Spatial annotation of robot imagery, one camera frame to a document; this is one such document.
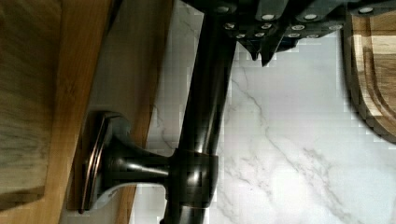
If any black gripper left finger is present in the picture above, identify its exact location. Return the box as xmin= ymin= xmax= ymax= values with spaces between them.
xmin=222 ymin=0 xmax=321 ymax=67

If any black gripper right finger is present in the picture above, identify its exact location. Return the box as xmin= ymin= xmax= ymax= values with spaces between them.
xmin=281 ymin=0 xmax=395 ymax=51

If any wooden cutting board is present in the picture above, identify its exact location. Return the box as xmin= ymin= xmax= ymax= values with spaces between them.
xmin=342 ymin=12 xmax=395 ymax=143

